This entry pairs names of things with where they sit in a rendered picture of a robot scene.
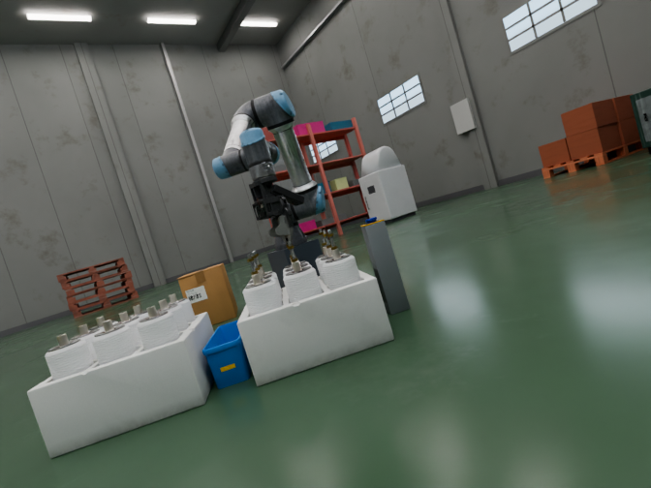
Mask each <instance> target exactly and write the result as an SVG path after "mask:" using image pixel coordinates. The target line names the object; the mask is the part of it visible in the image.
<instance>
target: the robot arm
mask: <svg viewBox="0 0 651 488"><path fill-rule="evenodd" d="M294 117H295V109H294V107H293V104H292V102H291V100H290V99H289V97H288V95H287V94H286V93H285V92H284V91H283V90H277V91H274V92H270V93H268V94H266V95H263V96H261V97H259V98H256V99H254V100H251V101H248V102H247V103H245V104H244V105H243V106H241V107H240V108H239V110H238V111H237V112H236V113H235V115H234V116H233V118H232V122H231V128H232V130H231V132H230V135H229V138H228V141H227V144H226V147H225V150H224V153H223V156H219V157H218V158H215V159H214V160H213V161H212V166H213V170H214V172H215V174H216V175H217V176H218V177H219V178H220V179H226V178H229V177H232V176H235V175H238V174H240V173H243V172H246V171H249V170H250V174H251V177H252V180H253V181H254V182H253V183H252V184H249V187H250V191H251V194H252V197H253V200H254V204H252V206H253V209H254V212H255V215H256V218H257V221H259V220H265V219H269V218H270V221H271V224H272V228H271V229H270V231H269V232H268V234H269V236H271V237H275V250H276V251H280V250H284V249H287V246H286V245H288V242H287V241H291V242H292V244H293V245H294V246H296V245H299V244H302V243H305V242H307V241H308V240H307V237H306V235H305V234H304V232H303V231H302V230H301V228H300V227H299V224H298V220H301V219H304V218H307V217H311V216H314V215H318V214H320V213H323V212H324V211H325V210H326V200H325V194H324V190H323V188H322V186H318V185H317V182H315V181H313V180H312V179H311V176H310V173H309V171H308V168H307V165H306V163H305V161H304V158H303V155H302V152H301V150H300V147H299V144H298V141H297V139H296V136H295V131H294V129H293V124H294V122H295V121H294ZM264 127H267V129H268V131H269V132H271V133H273V134H274V137H275V140H276V142H277V145H278V147H277V146H276V145H275V144H274V143H272V142H270V141H267V140H265V135H264V132H263V130H262V128H264ZM278 148H279V149H278ZM279 150H280V152H279ZM280 153H281V155H282V158H283V161H284V163H285V166H286V168H287V171H288V174H289V176H290V178H291V180H292V183H293V186H294V187H293V190H292V191H290V190H287V189H285V188H283V187H281V186H278V185H276V184H275V185H273V184H272V183H273V182H276V181H277V177H276V176H275V175H276V172H275V169H274V166H273V165H274V164H276V163H277V162H278V160H279V157H280ZM255 208H256V210H257V213H258V216H259V217H258V216H257V213H256V210H255Z"/></svg>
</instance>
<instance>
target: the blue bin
mask: <svg viewBox="0 0 651 488"><path fill-rule="evenodd" d="M237 322H238V320H236V321H233V322H230V323H226V324H223V325H221V326H219V327H217V329H216V330H215V332H214V333H213V335H212V336H211V338H210V339H209V341H208V342H207V344H206V345H205V347H204V348H203V350H202V353H203V355H205V357H206V359H207V362H208V365H209V367H210V370H211V372H212V375H213V378H214V380H215V382H216V385H217V387H218V389H221V388H224V387H227V386H230V385H233V384H236V383H239V382H242V381H247V380H249V379H250V377H251V372H252V369H251V366H250V363H249V360H248V357H247V354H246V351H245V348H244V345H243V342H242V339H241V336H240V333H239V330H238V327H237Z"/></svg>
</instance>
